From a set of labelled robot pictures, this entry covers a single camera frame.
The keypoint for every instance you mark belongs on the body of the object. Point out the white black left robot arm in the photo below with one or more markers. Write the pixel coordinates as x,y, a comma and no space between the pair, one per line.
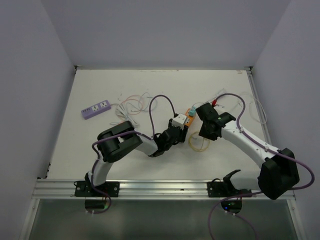
115,143

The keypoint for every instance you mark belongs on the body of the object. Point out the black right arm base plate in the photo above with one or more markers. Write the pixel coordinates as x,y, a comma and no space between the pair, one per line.
221,189

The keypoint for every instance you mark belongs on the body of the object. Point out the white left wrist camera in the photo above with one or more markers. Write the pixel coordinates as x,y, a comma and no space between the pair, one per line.
179,121

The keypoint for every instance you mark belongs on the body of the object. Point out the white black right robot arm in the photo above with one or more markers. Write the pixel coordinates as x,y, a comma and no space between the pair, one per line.
277,173

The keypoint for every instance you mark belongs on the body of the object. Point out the orange power strip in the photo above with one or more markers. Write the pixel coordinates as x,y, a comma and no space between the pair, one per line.
189,119

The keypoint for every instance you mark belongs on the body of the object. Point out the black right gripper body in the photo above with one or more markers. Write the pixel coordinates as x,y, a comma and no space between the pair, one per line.
205,133

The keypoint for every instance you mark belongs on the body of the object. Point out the purple power strip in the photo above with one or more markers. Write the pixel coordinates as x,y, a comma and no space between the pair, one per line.
95,109

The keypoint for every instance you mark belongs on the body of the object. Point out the aluminium mounting rail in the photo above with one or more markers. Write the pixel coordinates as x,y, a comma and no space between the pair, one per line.
64,189

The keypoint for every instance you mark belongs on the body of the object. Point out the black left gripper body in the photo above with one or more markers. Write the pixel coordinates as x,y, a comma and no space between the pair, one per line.
180,138

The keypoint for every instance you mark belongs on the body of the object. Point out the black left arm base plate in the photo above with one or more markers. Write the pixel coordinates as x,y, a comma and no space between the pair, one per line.
84,189

